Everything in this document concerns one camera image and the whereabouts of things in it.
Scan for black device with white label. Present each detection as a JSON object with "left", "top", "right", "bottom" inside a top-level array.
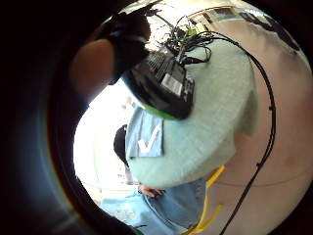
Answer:
[{"left": 121, "top": 50, "right": 197, "bottom": 121}]

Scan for yellow chair frame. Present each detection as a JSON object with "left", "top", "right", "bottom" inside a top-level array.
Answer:
[{"left": 184, "top": 164, "right": 227, "bottom": 235}]

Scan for bundle of black cables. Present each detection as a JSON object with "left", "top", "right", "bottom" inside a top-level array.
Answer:
[{"left": 162, "top": 14, "right": 214, "bottom": 67}]

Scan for person's blue jeans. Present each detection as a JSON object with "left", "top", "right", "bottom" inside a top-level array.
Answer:
[{"left": 101, "top": 177, "right": 208, "bottom": 235}]

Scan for blue sheet with white tick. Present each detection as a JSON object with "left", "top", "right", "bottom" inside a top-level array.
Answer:
[{"left": 125, "top": 106, "right": 165, "bottom": 160}]

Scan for long black cable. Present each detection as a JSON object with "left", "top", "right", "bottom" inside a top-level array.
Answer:
[{"left": 201, "top": 29, "right": 278, "bottom": 235}]

